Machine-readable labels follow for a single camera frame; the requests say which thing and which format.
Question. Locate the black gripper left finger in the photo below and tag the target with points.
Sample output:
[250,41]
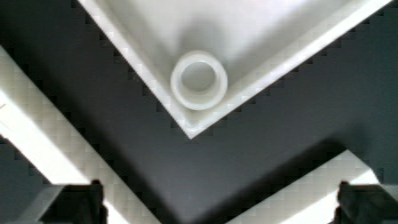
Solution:
[76,207]

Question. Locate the white square tabletop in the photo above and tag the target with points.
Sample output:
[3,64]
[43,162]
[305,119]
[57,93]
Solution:
[213,47]

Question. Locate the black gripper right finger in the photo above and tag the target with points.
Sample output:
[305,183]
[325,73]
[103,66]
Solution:
[366,204]

